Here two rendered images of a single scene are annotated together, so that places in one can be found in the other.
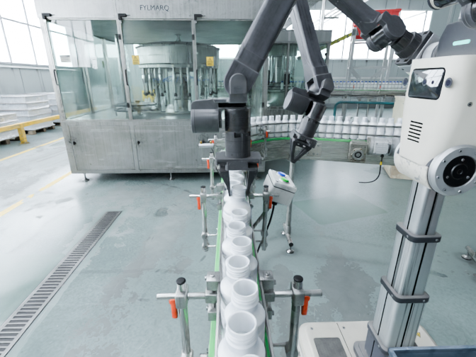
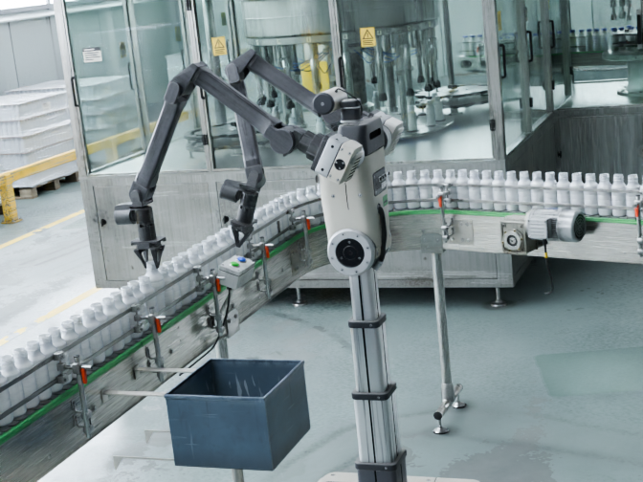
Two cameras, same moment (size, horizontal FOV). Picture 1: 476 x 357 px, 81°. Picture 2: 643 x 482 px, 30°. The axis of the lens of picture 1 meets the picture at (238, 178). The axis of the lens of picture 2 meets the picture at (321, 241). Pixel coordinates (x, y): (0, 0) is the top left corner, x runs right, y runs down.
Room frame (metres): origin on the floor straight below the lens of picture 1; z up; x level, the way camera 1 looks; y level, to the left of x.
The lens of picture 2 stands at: (-2.71, -2.02, 2.10)
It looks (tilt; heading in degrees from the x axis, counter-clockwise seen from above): 13 degrees down; 23
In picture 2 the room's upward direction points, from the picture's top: 6 degrees counter-clockwise
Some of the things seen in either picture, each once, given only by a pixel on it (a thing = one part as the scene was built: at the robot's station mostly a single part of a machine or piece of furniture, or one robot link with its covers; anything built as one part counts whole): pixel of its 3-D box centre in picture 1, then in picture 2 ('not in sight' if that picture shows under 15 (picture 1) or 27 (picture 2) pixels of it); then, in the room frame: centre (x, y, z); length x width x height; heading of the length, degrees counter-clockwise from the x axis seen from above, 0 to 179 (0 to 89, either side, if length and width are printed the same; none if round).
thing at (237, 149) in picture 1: (237, 146); (146, 233); (0.61, 0.00, 1.30); 0.10 x 0.07 x 0.07; 92
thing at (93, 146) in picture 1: (179, 94); (343, 95); (5.20, 1.05, 1.18); 2.88 x 2.73 x 2.35; 92
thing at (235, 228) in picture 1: (236, 259); (137, 306); (0.49, 0.00, 1.08); 0.06 x 0.06 x 0.17
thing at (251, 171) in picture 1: (241, 176); (152, 254); (0.61, -0.01, 1.22); 0.07 x 0.07 x 0.09; 2
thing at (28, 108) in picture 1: (19, 113); (4, 145); (8.03, 6.16, 0.50); 1.23 x 1.04 x 1.00; 92
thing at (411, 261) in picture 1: (406, 275); (372, 373); (0.87, -0.64, 0.74); 0.11 x 0.11 x 0.40; 2
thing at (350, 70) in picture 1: (365, 80); not in sight; (7.06, -3.04, 1.40); 0.92 x 0.72 x 2.80; 74
